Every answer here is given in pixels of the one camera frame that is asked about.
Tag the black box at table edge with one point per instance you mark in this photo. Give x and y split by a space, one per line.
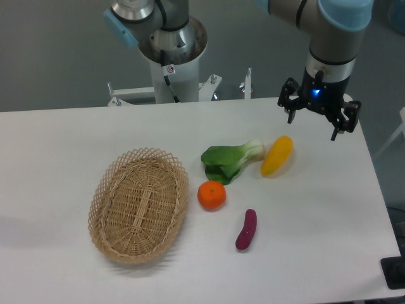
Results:
393 270

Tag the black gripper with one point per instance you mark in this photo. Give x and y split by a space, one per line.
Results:
323 98

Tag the woven wicker basket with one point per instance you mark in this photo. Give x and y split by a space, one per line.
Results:
139 206

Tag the white furniture leg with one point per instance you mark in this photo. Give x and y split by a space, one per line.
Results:
399 132

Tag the orange tangerine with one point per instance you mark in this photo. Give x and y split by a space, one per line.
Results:
211 195

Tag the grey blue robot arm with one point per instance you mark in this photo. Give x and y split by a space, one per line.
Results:
336 29

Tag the white metal base frame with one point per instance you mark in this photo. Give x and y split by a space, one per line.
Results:
207 91

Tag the purple sweet potato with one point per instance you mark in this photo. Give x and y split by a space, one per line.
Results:
248 230

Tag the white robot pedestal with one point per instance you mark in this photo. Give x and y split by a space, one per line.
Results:
175 76

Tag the green bok choy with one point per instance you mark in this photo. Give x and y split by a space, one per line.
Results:
223 163

